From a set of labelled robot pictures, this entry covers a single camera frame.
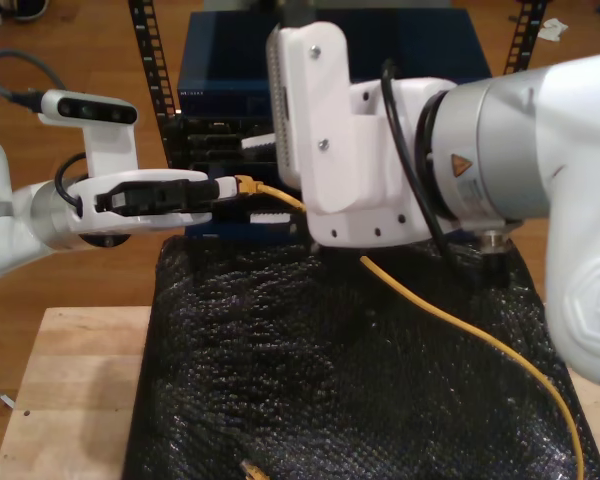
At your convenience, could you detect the yellow network cable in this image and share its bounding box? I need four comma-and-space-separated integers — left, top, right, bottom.
233, 173, 586, 480

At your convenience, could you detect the blue base panel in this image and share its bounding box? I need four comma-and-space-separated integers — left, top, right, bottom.
184, 224, 311, 241

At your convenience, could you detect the black rack shelf tray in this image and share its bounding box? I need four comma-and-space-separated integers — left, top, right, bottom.
187, 160, 306, 229

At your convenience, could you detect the black rack server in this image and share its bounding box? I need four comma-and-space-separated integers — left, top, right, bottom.
177, 115, 281, 166

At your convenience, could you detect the black bubble wrap mat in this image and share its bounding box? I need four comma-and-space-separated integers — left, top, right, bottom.
121, 232, 600, 480

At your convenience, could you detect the white crumpled paper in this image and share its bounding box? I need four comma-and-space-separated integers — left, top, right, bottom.
537, 18, 570, 44

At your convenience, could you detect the black rack frame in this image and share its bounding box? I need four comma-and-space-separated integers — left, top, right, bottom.
128, 0, 549, 236

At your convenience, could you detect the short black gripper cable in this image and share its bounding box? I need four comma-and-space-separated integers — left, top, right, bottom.
54, 152, 89, 206
379, 58, 511, 291

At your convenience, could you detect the blue network switch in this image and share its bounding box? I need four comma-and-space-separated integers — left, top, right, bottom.
177, 10, 492, 119

